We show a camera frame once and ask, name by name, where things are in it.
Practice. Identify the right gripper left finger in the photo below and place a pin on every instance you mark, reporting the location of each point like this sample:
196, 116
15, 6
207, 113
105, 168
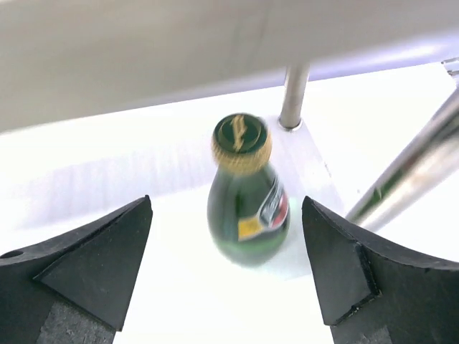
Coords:
75, 287

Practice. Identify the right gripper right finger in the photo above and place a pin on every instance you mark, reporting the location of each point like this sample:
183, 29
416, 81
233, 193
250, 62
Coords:
372, 290

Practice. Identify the green bottle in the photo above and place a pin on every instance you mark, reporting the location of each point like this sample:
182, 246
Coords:
248, 210

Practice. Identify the white two-tier shelf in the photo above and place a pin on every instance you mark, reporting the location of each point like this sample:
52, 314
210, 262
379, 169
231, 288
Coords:
105, 101

